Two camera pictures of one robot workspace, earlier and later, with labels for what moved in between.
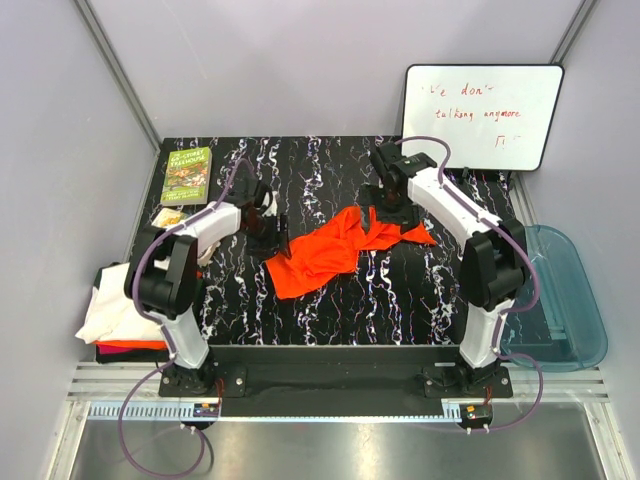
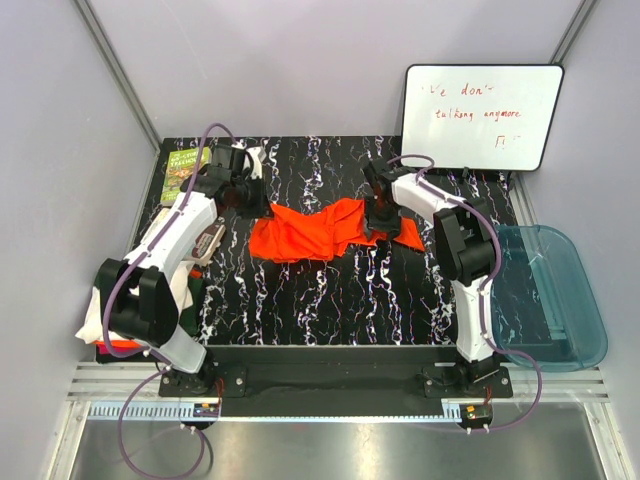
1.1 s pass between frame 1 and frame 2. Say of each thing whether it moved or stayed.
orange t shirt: moved
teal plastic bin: stayed
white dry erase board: stayed
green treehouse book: stayed
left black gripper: moved
